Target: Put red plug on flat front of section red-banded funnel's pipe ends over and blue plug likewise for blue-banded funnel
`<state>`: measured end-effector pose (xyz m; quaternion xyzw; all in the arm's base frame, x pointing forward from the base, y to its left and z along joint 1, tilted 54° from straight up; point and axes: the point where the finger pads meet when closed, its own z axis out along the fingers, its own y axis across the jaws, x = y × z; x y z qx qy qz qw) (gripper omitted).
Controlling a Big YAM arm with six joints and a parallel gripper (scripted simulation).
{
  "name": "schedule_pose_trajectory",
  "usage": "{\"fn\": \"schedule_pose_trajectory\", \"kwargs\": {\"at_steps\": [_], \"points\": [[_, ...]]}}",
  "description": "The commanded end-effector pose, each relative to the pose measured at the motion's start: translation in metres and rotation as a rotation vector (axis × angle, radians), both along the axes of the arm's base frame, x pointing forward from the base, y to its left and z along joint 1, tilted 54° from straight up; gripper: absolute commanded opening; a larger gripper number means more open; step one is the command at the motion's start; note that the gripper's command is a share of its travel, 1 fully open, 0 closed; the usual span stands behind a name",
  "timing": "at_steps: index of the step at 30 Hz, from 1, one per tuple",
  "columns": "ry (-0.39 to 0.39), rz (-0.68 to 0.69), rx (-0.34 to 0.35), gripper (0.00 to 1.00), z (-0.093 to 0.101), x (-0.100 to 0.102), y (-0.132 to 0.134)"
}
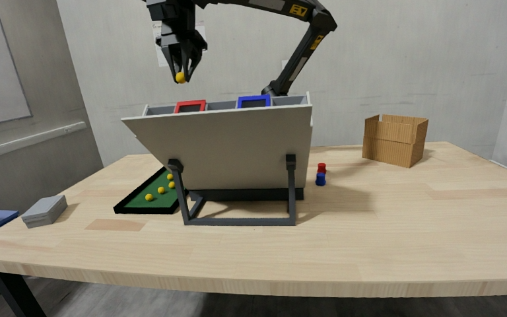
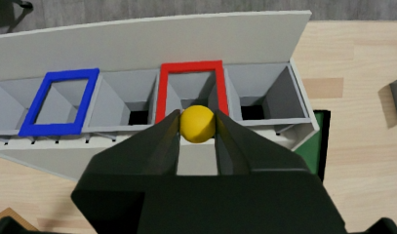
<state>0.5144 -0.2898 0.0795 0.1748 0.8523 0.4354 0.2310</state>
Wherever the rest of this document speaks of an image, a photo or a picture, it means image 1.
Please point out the blue plug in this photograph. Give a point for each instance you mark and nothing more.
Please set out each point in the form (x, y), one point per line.
(320, 179)

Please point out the red plug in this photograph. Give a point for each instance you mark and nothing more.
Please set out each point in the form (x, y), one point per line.
(322, 168)

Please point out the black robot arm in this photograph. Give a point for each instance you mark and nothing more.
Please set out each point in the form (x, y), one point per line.
(179, 16)

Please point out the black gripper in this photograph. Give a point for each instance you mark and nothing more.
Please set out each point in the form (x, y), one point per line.
(179, 47)

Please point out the brown cardboard box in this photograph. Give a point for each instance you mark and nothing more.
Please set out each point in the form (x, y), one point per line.
(392, 140)

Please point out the blue square band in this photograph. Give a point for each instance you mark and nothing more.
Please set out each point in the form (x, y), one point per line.
(253, 98)

